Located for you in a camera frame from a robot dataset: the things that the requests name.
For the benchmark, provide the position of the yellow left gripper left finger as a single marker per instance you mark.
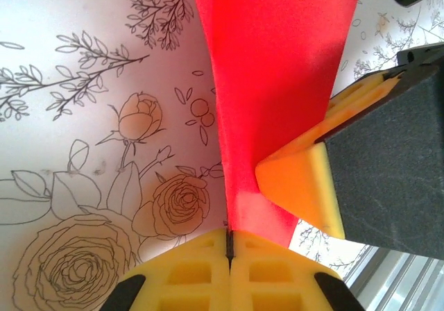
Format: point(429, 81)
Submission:
point(215, 255)

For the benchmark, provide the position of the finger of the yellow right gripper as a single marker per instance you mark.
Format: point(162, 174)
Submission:
point(357, 96)
point(381, 168)

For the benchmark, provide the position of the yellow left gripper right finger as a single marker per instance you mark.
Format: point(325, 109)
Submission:
point(243, 255)

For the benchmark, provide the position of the red square cloth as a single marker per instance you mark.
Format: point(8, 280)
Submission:
point(277, 82)

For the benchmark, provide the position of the floral patterned table cover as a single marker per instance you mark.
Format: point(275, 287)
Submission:
point(86, 116)

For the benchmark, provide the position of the long aluminium base rail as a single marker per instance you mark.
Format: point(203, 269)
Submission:
point(399, 283)

